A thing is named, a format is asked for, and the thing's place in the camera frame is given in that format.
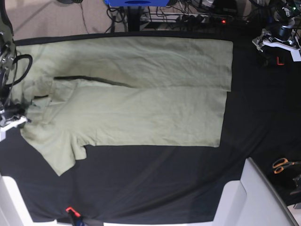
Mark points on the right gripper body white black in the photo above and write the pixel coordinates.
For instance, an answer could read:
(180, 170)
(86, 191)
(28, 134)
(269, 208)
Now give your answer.
(11, 116)

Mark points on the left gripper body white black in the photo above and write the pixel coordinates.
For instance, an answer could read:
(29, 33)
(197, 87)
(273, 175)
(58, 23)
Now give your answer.
(290, 44)

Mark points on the light green T-shirt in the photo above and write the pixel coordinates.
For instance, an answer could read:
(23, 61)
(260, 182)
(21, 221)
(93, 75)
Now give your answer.
(123, 91)

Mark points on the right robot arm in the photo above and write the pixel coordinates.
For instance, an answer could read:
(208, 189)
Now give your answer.
(9, 59)

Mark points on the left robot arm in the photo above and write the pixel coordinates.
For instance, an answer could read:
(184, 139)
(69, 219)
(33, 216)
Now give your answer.
(280, 34)

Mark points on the red black clamp right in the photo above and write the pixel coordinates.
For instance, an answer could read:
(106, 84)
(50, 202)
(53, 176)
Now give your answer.
(279, 62)

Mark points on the red black clamp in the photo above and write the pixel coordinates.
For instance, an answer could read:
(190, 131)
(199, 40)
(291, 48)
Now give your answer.
(75, 218)
(279, 62)

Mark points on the black table cloth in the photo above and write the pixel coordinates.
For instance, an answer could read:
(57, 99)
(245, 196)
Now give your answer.
(173, 185)

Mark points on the black power strip red light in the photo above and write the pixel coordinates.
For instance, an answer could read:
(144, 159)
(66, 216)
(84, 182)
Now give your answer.
(206, 19)

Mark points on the white chair left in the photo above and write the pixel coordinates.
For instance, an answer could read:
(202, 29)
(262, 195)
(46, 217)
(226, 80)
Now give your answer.
(13, 211)

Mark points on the red black clamp bottom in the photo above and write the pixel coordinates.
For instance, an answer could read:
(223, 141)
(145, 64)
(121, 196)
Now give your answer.
(75, 218)

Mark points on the orange handled scissors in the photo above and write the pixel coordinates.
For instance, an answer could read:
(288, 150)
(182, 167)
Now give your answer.
(283, 163)

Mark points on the black table leg post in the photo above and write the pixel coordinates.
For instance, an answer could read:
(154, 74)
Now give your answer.
(133, 18)

